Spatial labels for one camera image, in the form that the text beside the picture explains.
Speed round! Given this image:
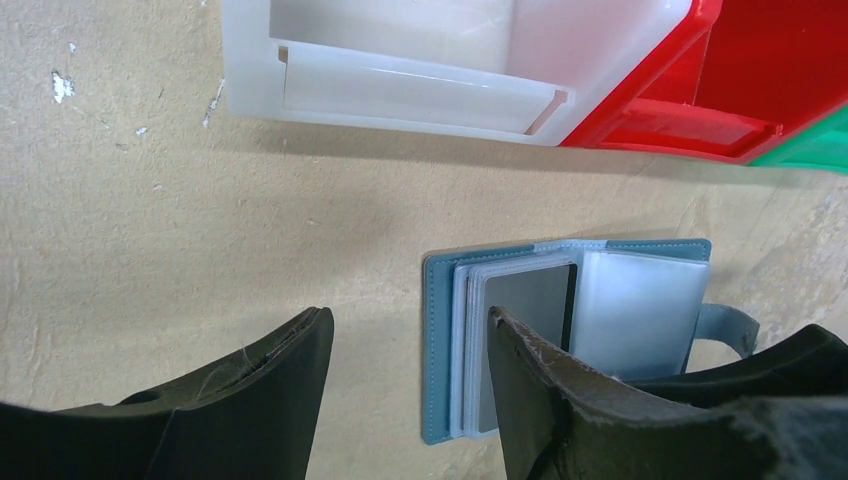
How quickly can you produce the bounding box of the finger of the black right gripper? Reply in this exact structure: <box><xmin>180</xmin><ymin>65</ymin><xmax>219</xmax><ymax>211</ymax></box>
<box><xmin>629</xmin><ymin>324</ymin><xmax>847</xmax><ymax>408</ymax></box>

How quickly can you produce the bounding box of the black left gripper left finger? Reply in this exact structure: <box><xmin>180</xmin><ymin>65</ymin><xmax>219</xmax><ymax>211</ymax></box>
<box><xmin>1</xmin><ymin>307</ymin><xmax>334</xmax><ymax>479</ymax></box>

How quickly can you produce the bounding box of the red plastic bin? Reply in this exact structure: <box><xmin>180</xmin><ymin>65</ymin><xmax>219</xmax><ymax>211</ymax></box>
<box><xmin>565</xmin><ymin>0</ymin><xmax>847</xmax><ymax>165</ymax></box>

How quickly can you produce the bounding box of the white plastic bin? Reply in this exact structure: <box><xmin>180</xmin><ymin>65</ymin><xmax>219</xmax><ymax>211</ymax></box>
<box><xmin>220</xmin><ymin>0</ymin><xmax>692</xmax><ymax>146</ymax></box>

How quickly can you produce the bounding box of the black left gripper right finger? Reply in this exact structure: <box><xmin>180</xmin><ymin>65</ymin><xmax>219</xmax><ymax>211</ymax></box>
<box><xmin>488</xmin><ymin>307</ymin><xmax>847</xmax><ymax>479</ymax></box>

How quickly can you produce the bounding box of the blue card holder wallet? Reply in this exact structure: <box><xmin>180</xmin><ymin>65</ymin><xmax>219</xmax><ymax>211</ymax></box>
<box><xmin>421</xmin><ymin>238</ymin><xmax>759</xmax><ymax>445</ymax></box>

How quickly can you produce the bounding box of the green plastic bin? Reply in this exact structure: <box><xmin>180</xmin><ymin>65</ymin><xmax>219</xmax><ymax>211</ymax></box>
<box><xmin>750</xmin><ymin>106</ymin><xmax>847</xmax><ymax>174</ymax></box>

